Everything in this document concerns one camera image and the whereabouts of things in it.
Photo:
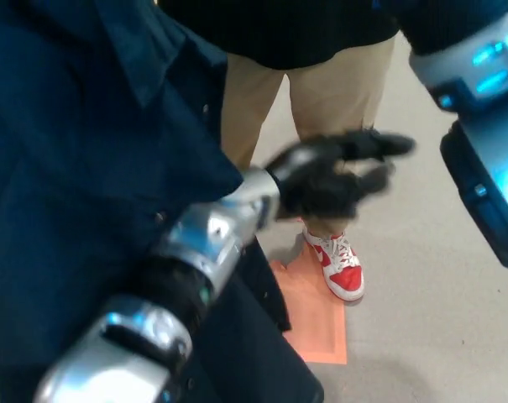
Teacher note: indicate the robot left black hand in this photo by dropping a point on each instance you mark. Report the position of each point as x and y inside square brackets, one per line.
[321, 184]

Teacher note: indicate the navy blue coat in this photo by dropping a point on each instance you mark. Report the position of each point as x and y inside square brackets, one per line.
[69, 126]

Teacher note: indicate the robot left silver arm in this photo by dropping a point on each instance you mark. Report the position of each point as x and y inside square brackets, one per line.
[203, 235]

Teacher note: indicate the robot right silver arm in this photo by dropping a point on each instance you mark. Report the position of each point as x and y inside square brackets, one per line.
[488, 189]

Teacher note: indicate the person's left red sneaker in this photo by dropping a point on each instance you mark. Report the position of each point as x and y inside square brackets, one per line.
[341, 273]

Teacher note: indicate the orange square floor mat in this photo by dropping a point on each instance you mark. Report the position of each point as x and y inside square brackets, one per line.
[316, 327]

